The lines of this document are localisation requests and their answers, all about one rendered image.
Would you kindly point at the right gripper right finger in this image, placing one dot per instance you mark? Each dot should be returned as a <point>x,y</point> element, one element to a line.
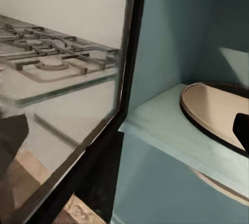
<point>241,130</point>

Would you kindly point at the microwave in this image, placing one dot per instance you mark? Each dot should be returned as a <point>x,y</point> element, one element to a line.
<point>178,70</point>

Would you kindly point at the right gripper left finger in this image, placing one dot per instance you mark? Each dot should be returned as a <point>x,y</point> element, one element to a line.
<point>12,131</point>

